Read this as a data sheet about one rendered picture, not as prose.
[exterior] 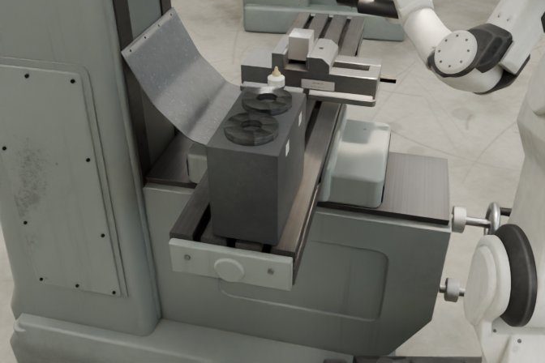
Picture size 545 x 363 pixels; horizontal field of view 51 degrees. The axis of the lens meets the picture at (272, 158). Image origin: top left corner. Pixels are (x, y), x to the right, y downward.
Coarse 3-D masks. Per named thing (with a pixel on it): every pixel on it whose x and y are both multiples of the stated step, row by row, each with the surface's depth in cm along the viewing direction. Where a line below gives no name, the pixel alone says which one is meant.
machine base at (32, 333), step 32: (32, 320) 179; (160, 320) 179; (32, 352) 179; (64, 352) 176; (96, 352) 174; (128, 352) 172; (160, 352) 169; (192, 352) 169; (224, 352) 169; (256, 352) 169; (288, 352) 169; (320, 352) 169
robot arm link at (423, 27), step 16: (416, 16) 109; (432, 16) 108; (416, 32) 108; (432, 32) 105; (448, 32) 105; (416, 48) 109; (432, 48) 104; (432, 64) 101; (448, 80) 102; (464, 80) 100; (480, 80) 100; (496, 80) 102
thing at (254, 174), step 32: (256, 96) 102; (288, 96) 102; (224, 128) 93; (256, 128) 95; (288, 128) 95; (224, 160) 92; (256, 160) 90; (288, 160) 97; (224, 192) 95; (256, 192) 93; (288, 192) 101; (224, 224) 99; (256, 224) 97
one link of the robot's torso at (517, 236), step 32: (544, 64) 65; (544, 96) 65; (544, 128) 67; (544, 160) 70; (544, 192) 73; (512, 224) 81; (544, 224) 73; (512, 256) 77; (544, 256) 73; (512, 288) 77; (544, 288) 75; (512, 320) 79; (544, 320) 77
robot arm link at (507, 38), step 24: (504, 0) 96; (528, 0) 93; (504, 24) 94; (528, 24) 93; (456, 48) 97; (480, 48) 95; (504, 48) 94; (528, 48) 95; (456, 72) 97; (504, 72) 102
